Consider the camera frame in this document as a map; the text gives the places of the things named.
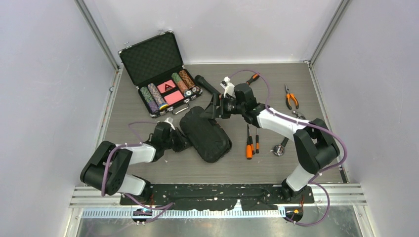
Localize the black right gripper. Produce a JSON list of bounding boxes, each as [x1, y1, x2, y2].
[[200, 94, 245, 120]]

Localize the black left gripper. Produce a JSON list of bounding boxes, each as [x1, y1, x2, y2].
[[163, 126, 195, 153]]

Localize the black plastic tool case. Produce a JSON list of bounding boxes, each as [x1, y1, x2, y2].
[[179, 106, 232, 163]]

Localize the small black orange screwdriver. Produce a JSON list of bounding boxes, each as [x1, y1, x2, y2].
[[249, 133, 255, 155], [255, 128, 259, 154]]

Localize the long black orange screwdriver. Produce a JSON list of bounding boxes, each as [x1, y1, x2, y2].
[[246, 124, 253, 160]]

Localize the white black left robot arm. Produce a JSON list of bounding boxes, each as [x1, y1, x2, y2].
[[80, 120, 191, 204]]

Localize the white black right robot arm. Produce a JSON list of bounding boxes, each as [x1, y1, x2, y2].
[[198, 80, 340, 203]]

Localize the black orange flashlight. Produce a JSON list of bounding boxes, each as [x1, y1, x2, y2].
[[194, 75, 220, 94]]

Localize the pink card deck lower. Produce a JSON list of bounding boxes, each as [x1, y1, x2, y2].
[[163, 90, 184, 105]]

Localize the pink card deck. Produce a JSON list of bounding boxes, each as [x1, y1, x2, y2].
[[157, 79, 177, 94], [163, 90, 184, 105]]

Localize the pink card deck upper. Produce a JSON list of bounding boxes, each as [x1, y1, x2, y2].
[[157, 79, 177, 94]]

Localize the black orange medium screwdriver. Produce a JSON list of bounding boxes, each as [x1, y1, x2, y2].
[[246, 74, 260, 85]]

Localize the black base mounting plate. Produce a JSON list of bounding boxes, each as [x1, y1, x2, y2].
[[120, 184, 314, 211]]

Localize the black poker chip case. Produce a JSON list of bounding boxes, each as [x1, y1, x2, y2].
[[118, 31, 203, 118]]

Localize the round tape measure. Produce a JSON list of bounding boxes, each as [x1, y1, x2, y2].
[[271, 137, 289, 157]]

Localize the small claw hammer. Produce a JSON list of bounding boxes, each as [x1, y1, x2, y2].
[[292, 110, 306, 120]]

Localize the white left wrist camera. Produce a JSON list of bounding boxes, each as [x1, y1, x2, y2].
[[163, 117, 175, 130]]

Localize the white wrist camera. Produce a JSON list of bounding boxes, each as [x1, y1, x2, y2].
[[163, 117, 175, 130], [220, 77, 235, 98]]

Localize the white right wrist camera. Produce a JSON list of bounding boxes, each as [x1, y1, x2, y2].
[[220, 77, 235, 98]]

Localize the orange handled pliers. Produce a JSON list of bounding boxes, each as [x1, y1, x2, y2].
[[284, 84, 299, 110]]

